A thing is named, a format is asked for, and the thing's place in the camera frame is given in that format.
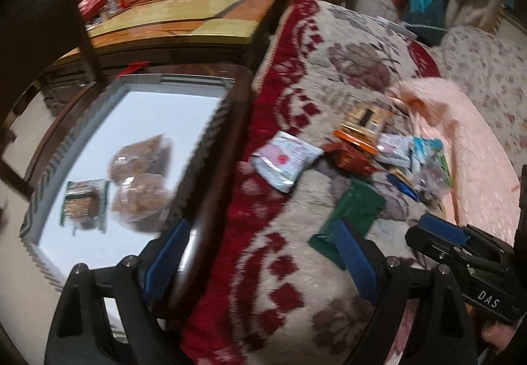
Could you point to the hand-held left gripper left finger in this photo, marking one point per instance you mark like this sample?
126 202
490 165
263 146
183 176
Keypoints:
166 262

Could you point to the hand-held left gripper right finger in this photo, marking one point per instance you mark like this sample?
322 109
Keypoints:
356 262

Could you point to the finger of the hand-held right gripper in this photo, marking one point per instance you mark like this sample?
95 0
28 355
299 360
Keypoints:
442 226
428 243

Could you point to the clear plastic snack bag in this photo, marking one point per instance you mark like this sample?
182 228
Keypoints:
432 179

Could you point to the red snack packet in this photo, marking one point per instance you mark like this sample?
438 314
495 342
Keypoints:
350 159

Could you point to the white pink snack packet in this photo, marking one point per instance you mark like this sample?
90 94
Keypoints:
284 155

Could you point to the orange brown cracker box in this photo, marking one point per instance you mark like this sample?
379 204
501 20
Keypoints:
366 118

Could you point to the striped cardboard box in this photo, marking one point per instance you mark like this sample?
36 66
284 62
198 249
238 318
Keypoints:
164 114

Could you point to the person's right hand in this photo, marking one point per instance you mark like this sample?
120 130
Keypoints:
500 334

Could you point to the blue snack packet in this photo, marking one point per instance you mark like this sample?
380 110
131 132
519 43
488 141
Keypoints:
401 184

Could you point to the green snack packet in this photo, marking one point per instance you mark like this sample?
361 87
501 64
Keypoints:
358 200

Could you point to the brown snack bag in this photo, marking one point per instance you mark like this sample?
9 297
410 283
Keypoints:
140 159
140 198

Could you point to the teal white snack packet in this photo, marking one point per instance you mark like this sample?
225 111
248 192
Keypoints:
428 146

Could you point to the pink blanket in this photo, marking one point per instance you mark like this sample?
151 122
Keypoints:
473 142

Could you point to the pale printed snack packet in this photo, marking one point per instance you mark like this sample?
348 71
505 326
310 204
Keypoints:
391 146

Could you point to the green-edged cracker packet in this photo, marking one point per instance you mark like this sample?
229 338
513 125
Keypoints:
82 202

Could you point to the orange snack packet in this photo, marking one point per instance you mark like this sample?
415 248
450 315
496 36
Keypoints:
354 139

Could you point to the pale floral quilt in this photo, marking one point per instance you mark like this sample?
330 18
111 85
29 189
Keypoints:
494 60

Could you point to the red cream printed blanket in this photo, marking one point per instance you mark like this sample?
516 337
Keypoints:
288 101

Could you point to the red tassel ornament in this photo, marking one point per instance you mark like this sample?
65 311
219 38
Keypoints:
134 67

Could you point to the teal bag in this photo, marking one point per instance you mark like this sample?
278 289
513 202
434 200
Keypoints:
424 6

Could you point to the wooden table yellow top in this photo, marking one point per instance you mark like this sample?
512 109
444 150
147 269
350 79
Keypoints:
185 15

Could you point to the glass jar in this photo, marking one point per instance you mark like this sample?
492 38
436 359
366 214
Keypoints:
112 4

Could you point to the red plastic bag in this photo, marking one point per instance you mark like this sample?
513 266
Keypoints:
92 4

